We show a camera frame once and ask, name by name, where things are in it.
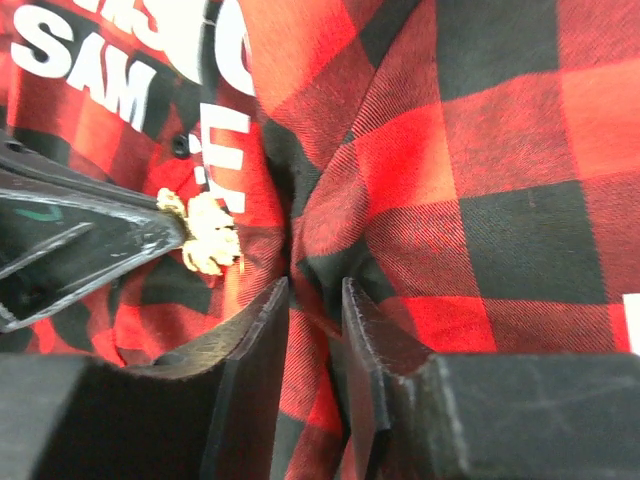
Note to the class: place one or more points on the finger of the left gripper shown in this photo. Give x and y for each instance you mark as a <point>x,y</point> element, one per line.
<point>59,245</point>
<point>16,158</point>

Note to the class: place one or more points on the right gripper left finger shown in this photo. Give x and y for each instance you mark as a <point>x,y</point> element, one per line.
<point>206,410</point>

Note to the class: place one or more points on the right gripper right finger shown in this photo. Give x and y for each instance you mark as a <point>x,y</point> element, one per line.
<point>419,414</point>

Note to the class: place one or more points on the gold leaf brooch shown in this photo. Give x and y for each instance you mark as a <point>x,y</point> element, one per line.
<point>212,241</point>

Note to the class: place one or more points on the red black plaid shirt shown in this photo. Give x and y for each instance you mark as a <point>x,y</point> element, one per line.
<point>474,165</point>

